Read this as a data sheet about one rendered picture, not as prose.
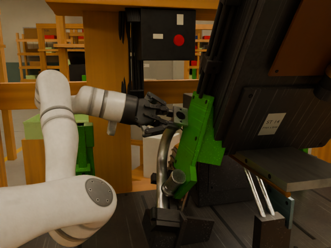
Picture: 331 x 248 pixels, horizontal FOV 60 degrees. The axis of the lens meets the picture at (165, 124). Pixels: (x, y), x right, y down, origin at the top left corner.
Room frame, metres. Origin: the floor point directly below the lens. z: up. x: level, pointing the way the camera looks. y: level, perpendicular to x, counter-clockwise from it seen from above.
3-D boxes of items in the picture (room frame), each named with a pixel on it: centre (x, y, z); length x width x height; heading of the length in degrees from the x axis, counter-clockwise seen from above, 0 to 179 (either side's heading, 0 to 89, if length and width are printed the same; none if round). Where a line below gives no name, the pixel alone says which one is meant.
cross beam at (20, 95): (1.14, -0.06, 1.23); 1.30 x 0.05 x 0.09; 104
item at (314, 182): (0.70, -0.26, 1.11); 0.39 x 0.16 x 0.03; 14
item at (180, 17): (0.95, 0.00, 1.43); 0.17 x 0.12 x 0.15; 104
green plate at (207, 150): (0.70, -0.10, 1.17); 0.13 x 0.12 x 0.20; 104
